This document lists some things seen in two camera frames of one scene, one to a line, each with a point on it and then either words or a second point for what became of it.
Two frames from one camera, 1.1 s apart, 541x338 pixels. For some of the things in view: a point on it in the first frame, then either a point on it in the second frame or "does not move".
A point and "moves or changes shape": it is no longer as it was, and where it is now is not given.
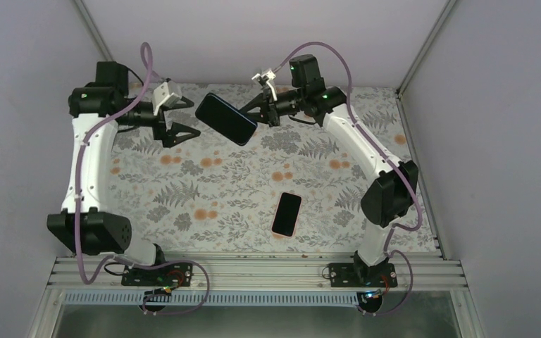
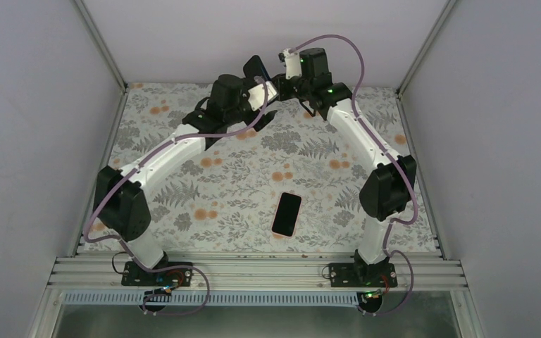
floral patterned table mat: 295,187 does not move
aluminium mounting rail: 256,272 does not move
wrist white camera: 166,94 -> 257,95
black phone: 226,119 moves or changes shape
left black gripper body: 160,127 -> 232,116
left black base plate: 172,274 does not move
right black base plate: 356,274 does not move
